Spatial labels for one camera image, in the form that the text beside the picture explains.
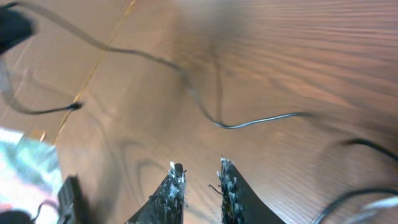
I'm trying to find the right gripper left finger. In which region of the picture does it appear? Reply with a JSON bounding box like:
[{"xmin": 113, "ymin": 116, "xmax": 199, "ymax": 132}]
[{"xmin": 126, "ymin": 161, "xmax": 187, "ymax": 224}]

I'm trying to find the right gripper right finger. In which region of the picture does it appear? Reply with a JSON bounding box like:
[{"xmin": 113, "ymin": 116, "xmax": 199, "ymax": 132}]
[{"xmin": 217, "ymin": 158, "xmax": 285, "ymax": 224}]

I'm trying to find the black USB cable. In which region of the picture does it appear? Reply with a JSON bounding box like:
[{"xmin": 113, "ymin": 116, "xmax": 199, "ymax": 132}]
[{"xmin": 12, "ymin": 1, "xmax": 398, "ymax": 224}]

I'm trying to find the white USB cable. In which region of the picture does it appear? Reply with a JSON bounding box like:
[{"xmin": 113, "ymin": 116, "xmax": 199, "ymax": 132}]
[{"xmin": 341, "ymin": 195, "xmax": 398, "ymax": 224}]

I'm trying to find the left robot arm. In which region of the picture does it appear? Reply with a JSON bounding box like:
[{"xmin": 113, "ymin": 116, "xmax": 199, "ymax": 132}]
[{"xmin": 1, "ymin": 2, "xmax": 36, "ymax": 55}]

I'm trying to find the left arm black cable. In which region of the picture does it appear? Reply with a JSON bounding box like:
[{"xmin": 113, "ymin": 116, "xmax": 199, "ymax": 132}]
[{"xmin": 0, "ymin": 58, "xmax": 85, "ymax": 116}]

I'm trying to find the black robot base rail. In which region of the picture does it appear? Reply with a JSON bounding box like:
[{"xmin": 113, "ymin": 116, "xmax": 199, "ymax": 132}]
[{"xmin": 1, "ymin": 128, "xmax": 91, "ymax": 224}]

